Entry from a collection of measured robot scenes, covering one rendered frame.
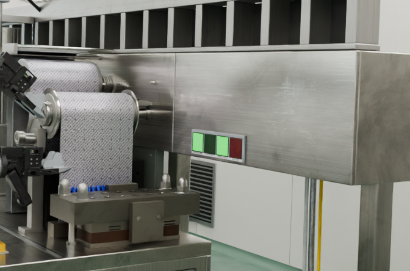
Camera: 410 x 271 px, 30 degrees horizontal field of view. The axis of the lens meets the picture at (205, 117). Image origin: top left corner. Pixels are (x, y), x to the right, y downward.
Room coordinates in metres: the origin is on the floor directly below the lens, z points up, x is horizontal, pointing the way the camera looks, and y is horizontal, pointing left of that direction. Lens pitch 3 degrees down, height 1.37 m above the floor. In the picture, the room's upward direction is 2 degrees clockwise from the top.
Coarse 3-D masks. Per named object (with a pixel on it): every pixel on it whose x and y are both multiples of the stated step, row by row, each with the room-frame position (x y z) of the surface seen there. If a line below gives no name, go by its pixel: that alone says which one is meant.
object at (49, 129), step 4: (48, 96) 2.23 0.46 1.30; (52, 100) 2.20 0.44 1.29; (52, 104) 2.20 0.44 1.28; (132, 104) 2.33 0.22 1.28; (52, 108) 2.20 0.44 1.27; (52, 120) 2.20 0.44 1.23; (52, 124) 2.20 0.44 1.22; (48, 128) 2.22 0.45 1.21; (52, 128) 2.20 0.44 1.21; (48, 132) 2.22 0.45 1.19
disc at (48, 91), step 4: (48, 88) 2.23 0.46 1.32; (44, 92) 2.26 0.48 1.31; (48, 92) 2.23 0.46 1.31; (52, 92) 2.21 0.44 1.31; (52, 96) 2.21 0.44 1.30; (56, 96) 2.19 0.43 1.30; (48, 100) 2.23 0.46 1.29; (56, 100) 2.18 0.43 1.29; (56, 104) 2.18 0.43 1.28; (56, 108) 2.18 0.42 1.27; (56, 112) 2.18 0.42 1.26; (56, 116) 2.18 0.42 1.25; (56, 120) 2.18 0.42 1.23; (56, 124) 2.18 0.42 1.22; (56, 128) 2.18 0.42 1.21; (52, 132) 2.20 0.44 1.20; (56, 132) 2.19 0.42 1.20; (48, 136) 2.23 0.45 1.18; (52, 136) 2.20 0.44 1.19
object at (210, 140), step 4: (208, 136) 2.12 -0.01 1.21; (212, 136) 2.11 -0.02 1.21; (208, 140) 2.12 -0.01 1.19; (212, 140) 2.11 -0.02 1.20; (204, 144) 2.14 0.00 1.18; (208, 144) 2.12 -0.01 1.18; (212, 144) 2.10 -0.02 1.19; (204, 148) 2.14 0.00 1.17; (208, 148) 2.12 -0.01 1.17; (212, 148) 2.10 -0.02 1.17; (208, 152) 2.12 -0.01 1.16; (212, 152) 2.10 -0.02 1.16
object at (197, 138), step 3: (195, 135) 2.18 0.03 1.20; (198, 135) 2.16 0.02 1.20; (201, 135) 2.15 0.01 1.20; (195, 138) 2.18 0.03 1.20; (198, 138) 2.16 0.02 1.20; (201, 138) 2.15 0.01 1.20; (195, 141) 2.18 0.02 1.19; (198, 141) 2.16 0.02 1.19; (201, 141) 2.15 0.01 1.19; (195, 144) 2.17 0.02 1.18; (198, 144) 2.16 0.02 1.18; (201, 144) 2.15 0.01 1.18; (195, 147) 2.17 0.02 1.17; (198, 147) 2.16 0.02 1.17; (201, 147) 2.15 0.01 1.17; (195, 150) 2.17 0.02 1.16; (198, 150) 2.16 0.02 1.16; (201, 150) 2.15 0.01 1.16
